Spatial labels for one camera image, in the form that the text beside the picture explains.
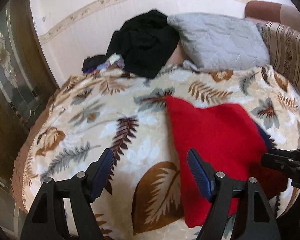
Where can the leaf pattern fleece blanket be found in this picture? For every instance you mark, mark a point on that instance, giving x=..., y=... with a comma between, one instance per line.
x=116, y=110

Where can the red and blue knit sweater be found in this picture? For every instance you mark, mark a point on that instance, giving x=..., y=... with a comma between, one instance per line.
x=226, y=137

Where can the wooden stained glass door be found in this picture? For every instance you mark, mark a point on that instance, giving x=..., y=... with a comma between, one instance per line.
x=26, y=84

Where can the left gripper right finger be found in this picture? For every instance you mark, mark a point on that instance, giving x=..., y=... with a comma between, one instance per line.
x=254, y=217

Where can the brown padded headboard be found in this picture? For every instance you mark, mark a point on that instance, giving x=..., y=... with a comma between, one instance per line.
x=274, y=12

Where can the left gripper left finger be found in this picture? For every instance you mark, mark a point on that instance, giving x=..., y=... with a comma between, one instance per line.
x=46, y=218

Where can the purple patterned cloth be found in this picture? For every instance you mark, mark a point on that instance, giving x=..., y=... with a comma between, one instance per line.
x=106, y=65

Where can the striped beige bolster cushion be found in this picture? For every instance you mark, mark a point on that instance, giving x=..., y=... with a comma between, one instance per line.
x=283, y=44

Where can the white paper tag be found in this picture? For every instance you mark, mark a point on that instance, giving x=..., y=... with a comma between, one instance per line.
x=114, y=58

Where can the small black cloth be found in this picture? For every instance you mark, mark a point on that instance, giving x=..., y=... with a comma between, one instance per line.
x=91, y=63

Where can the grey quilted pillow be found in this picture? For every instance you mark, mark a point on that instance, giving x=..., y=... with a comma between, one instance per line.
x=215, y=43

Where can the brown ruffled bed sheet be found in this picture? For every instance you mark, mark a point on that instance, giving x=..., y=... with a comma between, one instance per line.
x=20, y=161

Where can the black garment pile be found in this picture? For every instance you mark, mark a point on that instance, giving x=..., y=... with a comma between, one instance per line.
x=145, y=42

